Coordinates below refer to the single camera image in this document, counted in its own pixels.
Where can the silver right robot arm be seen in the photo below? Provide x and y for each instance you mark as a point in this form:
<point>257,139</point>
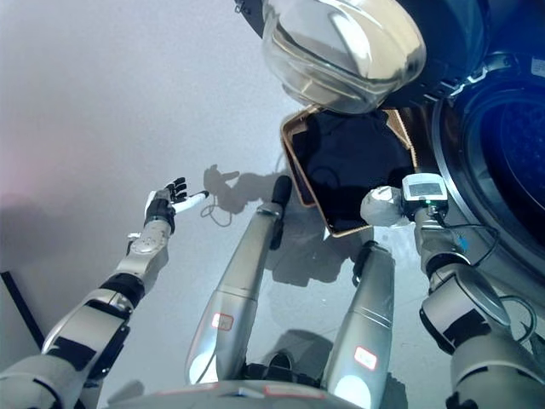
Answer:
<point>468,307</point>

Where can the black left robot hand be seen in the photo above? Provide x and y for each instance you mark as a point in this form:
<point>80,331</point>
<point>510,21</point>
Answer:
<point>164,204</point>

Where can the grey front-load washing machine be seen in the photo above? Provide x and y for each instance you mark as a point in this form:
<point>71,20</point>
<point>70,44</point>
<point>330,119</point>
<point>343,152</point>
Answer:
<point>502,140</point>

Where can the silver robot torso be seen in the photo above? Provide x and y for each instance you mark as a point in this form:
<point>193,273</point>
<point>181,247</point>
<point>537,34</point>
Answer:
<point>238,394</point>

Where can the woven tan laundry basket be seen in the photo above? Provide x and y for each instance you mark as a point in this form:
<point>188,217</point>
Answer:
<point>302,170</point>

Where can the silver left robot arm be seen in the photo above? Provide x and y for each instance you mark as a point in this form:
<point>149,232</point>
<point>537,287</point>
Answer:
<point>93,307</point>

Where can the white garment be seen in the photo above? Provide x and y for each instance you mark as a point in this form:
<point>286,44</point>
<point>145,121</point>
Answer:
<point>381,209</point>

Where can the black left robot foot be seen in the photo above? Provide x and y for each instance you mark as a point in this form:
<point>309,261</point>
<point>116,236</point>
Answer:
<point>282,189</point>

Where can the round glass washer door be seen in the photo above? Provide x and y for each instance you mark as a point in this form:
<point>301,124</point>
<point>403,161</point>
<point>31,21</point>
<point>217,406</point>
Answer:
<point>340,55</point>

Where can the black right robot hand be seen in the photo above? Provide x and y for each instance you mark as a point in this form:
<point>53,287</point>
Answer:
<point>423,189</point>

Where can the silver right robot leg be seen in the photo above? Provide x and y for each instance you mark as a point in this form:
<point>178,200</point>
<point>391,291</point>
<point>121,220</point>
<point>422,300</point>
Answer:
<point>366,315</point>

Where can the black garment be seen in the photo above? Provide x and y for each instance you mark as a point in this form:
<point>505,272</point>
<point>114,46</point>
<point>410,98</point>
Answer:
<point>345,162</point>

